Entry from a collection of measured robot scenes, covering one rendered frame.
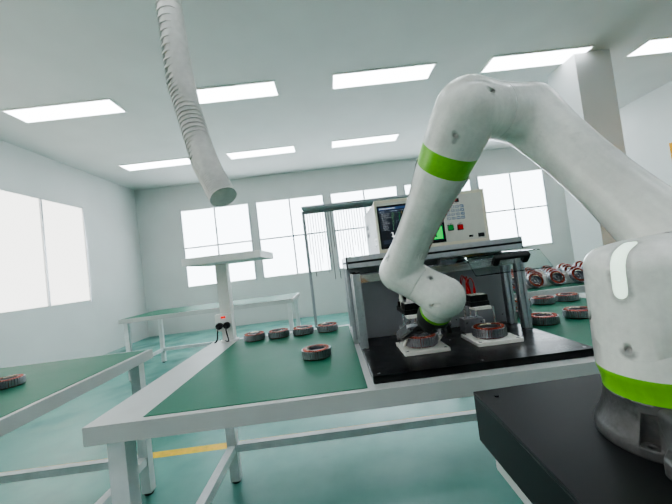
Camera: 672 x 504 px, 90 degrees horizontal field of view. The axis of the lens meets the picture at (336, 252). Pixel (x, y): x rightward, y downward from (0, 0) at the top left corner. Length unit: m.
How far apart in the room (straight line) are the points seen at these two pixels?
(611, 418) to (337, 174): 7.49
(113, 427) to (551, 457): 0.99
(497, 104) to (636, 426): 0.51
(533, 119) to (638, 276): 0.38
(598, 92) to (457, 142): 4.85
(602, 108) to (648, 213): 4.79
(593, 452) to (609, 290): 0.20
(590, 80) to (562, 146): 4.76
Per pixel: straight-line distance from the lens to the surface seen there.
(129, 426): 1.13
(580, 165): 0.73
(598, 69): 5.62
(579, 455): 0.56
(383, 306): 1.44
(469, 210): 1.42
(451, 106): 0.68
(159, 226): 8.53
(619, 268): 0.52
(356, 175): 7.86
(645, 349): 0.53
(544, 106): 0.79
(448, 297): 0.86
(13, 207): 6.36
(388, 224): 1.32
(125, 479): 1.24
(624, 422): 0.58
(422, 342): 1.18
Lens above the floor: 1.09
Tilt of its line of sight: 2 degrees up
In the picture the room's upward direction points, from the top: 7 degrees counter-clockwise
